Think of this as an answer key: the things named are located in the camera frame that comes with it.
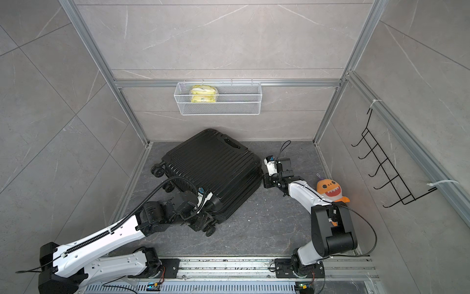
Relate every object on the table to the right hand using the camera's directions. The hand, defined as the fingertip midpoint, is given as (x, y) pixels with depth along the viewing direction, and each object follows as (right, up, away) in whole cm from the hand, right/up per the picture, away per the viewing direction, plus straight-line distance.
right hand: (267, 176), depth 92 cm
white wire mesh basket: (-17, +43, +8) cm, 47 cm away
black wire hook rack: (+40, +2, -30) cm, 50 cm away
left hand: (-26, -12, -22) cm, 36 cm away
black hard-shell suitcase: (-18, +3, -16) cm, 24 cm away
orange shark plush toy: (+31, -6, -5) cm, 31 cm away
